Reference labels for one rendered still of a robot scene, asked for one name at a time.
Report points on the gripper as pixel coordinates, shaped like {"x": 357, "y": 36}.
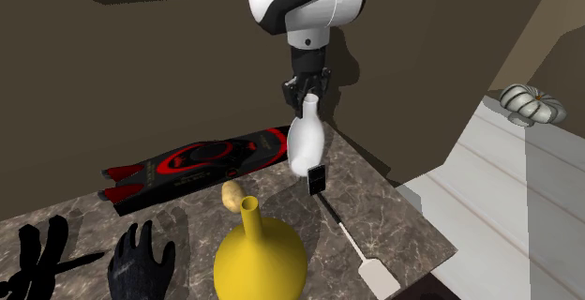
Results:
{"x": 308, "y": 63}

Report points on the white bottle vase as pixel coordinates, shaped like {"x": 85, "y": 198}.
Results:
{"x": 306, "y": 141}

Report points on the small black upright card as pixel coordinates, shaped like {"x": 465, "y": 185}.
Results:
{"x": 316, "y": 180}

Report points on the potato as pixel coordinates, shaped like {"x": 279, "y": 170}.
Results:
{"x": 233, "y": 196}

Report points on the black and red box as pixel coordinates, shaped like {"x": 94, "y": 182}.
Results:
{"x": 196, "y": 169}

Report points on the yellow round vase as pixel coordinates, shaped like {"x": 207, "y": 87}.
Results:
{"x": 260, "y": 258}

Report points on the white striped pumpkin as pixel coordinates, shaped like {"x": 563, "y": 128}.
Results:
{"x": 532, "y": 105}

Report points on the black work glove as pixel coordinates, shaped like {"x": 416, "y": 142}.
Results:
{"x": 139, "y": 267}

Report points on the black branched figure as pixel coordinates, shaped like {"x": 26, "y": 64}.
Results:
{"x": 34, "y": 262}

